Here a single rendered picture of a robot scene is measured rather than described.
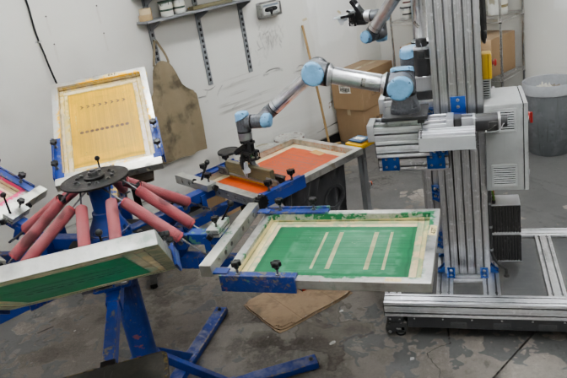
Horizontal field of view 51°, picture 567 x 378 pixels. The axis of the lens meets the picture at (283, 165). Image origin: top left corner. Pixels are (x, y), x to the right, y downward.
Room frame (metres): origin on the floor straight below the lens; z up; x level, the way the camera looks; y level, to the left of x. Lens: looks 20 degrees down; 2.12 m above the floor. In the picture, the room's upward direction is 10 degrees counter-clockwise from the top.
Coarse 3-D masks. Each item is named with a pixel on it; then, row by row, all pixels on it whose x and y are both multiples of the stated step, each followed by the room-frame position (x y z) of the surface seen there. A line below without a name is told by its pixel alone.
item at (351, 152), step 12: (276, 144) 3.53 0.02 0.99; (288, 144) 3.57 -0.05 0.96; (300, 144) 3.55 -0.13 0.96; (312, 144) 3.47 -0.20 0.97; (324, 144) 3.39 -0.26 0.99; (336, 144) 3.34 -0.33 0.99; (264, 156) 3.44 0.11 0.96; (348, 156) 3.13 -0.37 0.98; (324, 168) 3.00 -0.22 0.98; (312, 180) 2.94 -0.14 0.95
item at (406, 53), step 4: (404, 48) 3.37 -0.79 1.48; (408, 48) 3.35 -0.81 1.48; (412, 48) 3.33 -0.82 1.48; (400, 52) 3.35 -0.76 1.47; (404, 52) 3.32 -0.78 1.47; (408, 52) 3.31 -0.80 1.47; (412, 52) 3.31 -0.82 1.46; (400, 56) 3.35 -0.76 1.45; (404, 56) 3.32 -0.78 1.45; (408, 56) 3.31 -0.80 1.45; (412, 56) 3.31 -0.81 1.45; (400, 60) 3.36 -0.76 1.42; (404, 60) 3.32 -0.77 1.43; (408, 60) 3.31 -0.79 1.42; (412, 60) 3.31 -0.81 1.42; (400, 64) 3.37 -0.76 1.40; (404, 64) 3.33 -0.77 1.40; (408, 64) 3.31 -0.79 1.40; (412, 64) 3.31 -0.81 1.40
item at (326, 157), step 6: (306, 156) 3.32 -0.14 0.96; (312, 156) 3.30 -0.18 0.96; (318, 156) 3.28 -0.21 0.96; (324, 156) 3.27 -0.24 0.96; (330, 156) 3.25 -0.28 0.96; (336, 156) 3.23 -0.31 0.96; (324, 162) 3.17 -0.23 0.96; (312, 168) 3.11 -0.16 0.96; (300, 174) 3.05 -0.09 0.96; (246, 186) 2.99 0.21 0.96; (252, 186) 2.98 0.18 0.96; (258, 186) 2.96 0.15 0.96; (264, 186) 2.95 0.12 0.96; (258, 192) 2.88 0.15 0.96
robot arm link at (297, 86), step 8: (296, 80) 3.03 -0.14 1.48; (288, 88) 3.04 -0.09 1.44; (296, 88) 3.02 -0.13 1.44; (304, 88) 3.02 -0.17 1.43; (280, 96) 3.05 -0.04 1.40; (288, 96) 3.04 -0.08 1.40; (296, 96) 3.05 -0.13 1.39; (272, 104) 3.07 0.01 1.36; (280, 104) 3.05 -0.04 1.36; (288, 104) 3.07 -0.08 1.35; (272, 112) 3.07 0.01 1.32
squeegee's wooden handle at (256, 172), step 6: (228, 162) 3.16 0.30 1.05; (234, 162) 3.12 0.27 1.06; (228, 168) 3.17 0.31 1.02; (234, 168) 3.12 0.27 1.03; (240, 168) 3.07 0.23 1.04; (252, 168) 2.99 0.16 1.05; (258, 168) 2.96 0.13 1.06; (264, 168) 2.95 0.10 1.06; (240, 174) 3.08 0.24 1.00; (252, 174) 3.00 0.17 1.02; (258, 174) 2.96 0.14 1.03; (264, 174) 2.92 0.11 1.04; (270, 174) 2.89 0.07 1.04; (264, 180) 2.93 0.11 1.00
